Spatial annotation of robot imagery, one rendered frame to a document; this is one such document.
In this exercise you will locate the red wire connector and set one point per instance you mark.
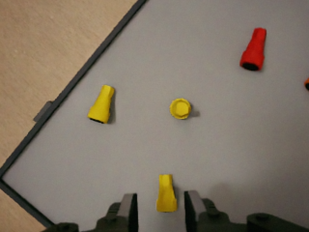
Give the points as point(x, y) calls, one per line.
point(252, 58)

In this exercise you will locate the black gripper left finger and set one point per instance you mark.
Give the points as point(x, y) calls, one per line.
point(126, 220)

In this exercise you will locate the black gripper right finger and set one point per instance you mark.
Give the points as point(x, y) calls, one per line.
point(212, 220)

